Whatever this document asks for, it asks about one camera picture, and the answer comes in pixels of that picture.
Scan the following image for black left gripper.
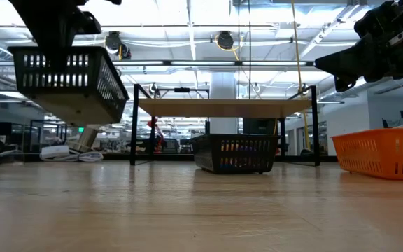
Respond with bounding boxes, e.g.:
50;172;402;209
8;0;101;73

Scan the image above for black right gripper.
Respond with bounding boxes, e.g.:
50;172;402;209
315;0;403;92

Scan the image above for black plastic mesh basket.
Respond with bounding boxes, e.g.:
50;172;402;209
7;45;130;127
189;134;281;175

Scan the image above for orange plastic mesh basket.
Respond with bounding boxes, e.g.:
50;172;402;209
331;127;403;181

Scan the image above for black background monitor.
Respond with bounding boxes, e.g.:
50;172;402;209
242;118;278;136

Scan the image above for white building column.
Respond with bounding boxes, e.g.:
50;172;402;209
210;71;239;136

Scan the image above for wooden shelf riser black legs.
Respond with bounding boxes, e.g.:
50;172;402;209
129;83;320;167

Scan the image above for red background machine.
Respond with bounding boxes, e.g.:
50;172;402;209
147;117;167;153

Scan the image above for long ceiling light track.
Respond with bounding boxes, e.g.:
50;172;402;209
0;59;315;69

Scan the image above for silver ceiling duct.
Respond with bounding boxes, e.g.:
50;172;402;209
318;75;403;102

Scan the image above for yellow cable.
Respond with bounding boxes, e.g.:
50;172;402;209
290;0;311;152

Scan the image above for black ceiling cable reel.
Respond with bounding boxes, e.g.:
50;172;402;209
216;30;235;51
104;30;132;61

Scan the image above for thin black cable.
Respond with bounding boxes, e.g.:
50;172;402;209
247;0;253;101
236;0;241;101

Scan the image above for black rig frame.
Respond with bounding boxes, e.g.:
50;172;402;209
0;151;339;166

